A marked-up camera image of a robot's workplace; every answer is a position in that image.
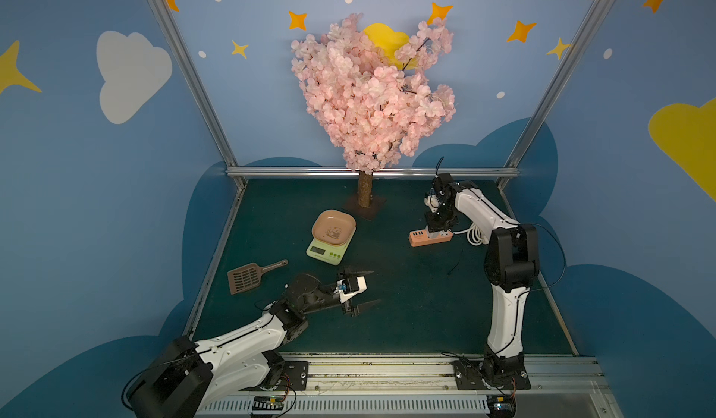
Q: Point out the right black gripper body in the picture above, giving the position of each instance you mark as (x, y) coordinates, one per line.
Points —
(438, 225)

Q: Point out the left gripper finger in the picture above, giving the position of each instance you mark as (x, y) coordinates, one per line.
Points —
(348, 273)
(357, 309)

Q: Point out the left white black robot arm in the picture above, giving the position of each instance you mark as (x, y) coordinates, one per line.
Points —
(188, 375)

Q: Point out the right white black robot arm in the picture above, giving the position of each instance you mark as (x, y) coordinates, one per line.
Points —
(512, 265)

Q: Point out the green electronic kitchen scale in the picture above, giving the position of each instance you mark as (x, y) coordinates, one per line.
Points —
(328, 253)

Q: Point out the orange power strip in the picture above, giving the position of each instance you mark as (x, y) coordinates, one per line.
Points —
(426, 238)

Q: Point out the pink square bowl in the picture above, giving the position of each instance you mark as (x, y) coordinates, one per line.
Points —
(333, 227)

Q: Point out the brown slotted scoop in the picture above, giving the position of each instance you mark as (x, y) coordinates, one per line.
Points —
(249, 276)

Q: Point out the left small circuit board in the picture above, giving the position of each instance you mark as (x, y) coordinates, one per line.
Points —
(267, 405)

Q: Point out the small circuit board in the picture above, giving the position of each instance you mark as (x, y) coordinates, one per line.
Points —
(267, 405)
(501, 407)

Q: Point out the pink cherry blossom tree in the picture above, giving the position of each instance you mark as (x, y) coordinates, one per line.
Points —
(376, 108)

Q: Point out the right small circuit board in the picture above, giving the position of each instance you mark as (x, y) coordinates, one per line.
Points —
(501, 407)

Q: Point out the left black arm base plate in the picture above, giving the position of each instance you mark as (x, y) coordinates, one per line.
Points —
(292, 373)

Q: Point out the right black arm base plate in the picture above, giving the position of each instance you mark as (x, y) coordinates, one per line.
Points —
(491, 374)

